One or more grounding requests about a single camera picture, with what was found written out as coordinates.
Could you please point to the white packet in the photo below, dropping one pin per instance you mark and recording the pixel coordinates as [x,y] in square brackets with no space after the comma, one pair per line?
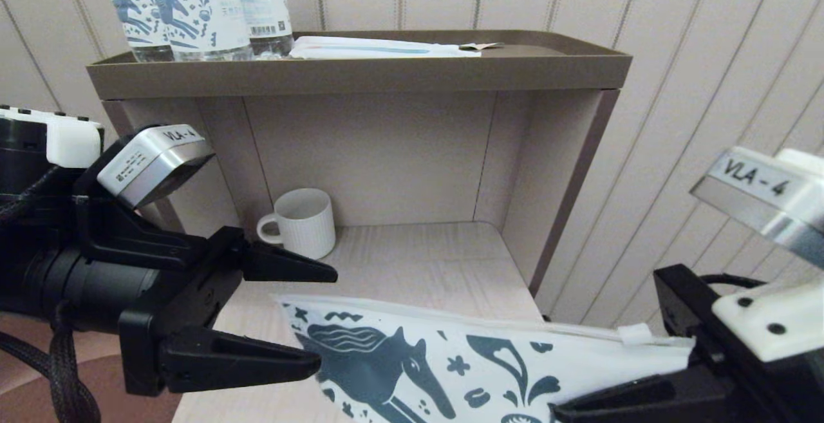
[380,48]

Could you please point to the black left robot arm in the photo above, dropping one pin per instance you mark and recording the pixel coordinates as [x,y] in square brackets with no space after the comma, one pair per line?
[38,268]

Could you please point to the barcode label water bottle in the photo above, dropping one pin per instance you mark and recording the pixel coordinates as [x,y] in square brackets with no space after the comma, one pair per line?
[264,4]

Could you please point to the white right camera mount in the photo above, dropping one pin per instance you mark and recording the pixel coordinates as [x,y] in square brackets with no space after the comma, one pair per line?
[772,320]

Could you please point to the pink upholstered chair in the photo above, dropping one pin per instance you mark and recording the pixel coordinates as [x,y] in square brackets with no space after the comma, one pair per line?
[32,384]

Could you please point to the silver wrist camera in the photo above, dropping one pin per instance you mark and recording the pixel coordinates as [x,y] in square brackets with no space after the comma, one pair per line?
[154,162]
[766,197]

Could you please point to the white ribbed mug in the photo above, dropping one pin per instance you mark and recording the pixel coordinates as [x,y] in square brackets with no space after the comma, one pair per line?
[309,226]

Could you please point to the white horse-print zipper pouch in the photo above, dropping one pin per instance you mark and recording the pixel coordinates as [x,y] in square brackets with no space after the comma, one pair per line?
[579,358]

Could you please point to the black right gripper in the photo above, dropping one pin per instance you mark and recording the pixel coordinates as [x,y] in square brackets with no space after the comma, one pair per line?
[708,346]

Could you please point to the brown desk shelf unit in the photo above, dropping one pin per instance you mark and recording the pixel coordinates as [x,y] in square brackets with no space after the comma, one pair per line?
[360,78]

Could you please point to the horse label water bottle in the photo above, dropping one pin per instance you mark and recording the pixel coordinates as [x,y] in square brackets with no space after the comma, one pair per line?
[196,14]
[138,11]

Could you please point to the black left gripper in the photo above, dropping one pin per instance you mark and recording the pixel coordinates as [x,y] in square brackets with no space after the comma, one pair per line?
[180,294]

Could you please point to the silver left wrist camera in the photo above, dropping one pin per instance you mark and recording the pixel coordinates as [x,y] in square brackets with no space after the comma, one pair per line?
[154,162]

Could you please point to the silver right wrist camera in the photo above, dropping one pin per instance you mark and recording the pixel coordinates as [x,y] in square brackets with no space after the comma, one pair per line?
[766,197]

